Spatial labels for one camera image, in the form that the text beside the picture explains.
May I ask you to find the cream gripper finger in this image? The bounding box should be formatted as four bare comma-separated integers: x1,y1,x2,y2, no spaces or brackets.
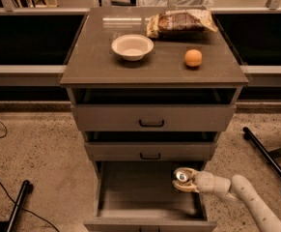
174,167,198,178
172,180,198,192

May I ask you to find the silver blue redbull can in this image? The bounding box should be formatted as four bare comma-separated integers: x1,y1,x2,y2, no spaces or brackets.
175,171,189,183

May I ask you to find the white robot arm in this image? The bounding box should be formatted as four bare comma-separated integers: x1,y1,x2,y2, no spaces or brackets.
172,167,281,232

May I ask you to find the open bottom drawer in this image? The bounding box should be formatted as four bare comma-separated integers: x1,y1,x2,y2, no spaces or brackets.
84,161,216,232

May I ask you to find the grey drawer cabinet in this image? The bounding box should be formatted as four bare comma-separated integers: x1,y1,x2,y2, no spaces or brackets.
61,7,247,232

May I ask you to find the black stand leg right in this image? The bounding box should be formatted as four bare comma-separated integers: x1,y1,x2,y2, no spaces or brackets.
243,127,281,178

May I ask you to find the black stand leg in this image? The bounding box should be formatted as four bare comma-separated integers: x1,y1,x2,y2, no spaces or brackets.
243,127,281,178
6,180,33,232

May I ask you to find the orange fruit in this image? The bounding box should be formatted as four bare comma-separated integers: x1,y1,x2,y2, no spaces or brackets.
184,49,202,67

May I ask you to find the white paper bowl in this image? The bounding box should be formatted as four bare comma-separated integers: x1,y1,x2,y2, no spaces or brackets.
111,34,154,61

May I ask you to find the black stand leg left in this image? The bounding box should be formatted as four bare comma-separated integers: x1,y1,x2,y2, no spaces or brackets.
6,180,33,232

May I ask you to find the metal railing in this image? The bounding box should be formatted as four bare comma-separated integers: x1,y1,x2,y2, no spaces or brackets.
0,0,281,87

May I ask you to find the middle drawer with black handle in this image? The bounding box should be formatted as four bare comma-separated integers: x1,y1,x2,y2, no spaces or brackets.
85,142,217,161

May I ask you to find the drawer with black handle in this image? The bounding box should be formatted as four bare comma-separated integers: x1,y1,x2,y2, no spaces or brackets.
70,104,236,131
85,142,217,161

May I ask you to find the top drawer with black handle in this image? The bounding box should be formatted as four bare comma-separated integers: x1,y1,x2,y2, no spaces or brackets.
70,104,236,131

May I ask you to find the black floor cable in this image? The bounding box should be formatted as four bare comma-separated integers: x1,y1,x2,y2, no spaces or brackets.
0,166,61,232

